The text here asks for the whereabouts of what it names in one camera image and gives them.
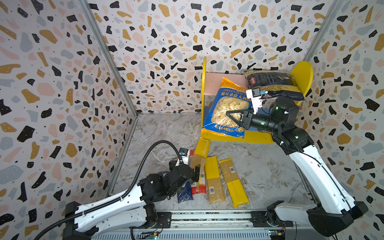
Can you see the black penne pasta bag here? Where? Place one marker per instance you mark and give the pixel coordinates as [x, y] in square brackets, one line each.
[278, 84]

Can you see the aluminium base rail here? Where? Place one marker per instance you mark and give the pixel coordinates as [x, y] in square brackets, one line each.
[225, 225]

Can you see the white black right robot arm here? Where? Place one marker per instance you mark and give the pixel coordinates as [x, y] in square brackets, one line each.
[335, 209]

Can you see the clear yellow spaghetti packet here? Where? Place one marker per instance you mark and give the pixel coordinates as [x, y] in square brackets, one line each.
[214, 184]

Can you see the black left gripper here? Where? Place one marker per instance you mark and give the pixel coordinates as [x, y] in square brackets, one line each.
[197, 172]

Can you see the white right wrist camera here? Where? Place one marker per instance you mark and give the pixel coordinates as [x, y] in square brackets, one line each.
[255, 95]

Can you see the red pasta packet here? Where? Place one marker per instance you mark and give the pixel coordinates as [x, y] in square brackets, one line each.
[199, 187]

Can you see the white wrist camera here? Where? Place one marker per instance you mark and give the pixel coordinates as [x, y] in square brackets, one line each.
[255, 95]
[185, 155]

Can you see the yellow spaghetti box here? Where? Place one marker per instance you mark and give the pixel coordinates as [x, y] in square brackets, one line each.
[200, 154]

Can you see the dark blue pasta bag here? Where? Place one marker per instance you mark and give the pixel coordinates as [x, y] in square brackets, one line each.
[185, 193]

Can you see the yellow spaghetti bag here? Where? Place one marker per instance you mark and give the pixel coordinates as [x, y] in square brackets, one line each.
[235, 187]

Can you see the blue orecchiette pasta bag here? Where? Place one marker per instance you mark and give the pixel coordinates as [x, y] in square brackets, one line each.
[230, 97]

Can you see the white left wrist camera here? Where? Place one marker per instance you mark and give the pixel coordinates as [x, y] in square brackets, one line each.
[185, 155]

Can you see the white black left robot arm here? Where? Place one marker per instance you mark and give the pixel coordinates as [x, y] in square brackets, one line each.
[133, 209]

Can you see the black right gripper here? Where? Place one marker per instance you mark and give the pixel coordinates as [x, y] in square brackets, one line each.
[245, 118]

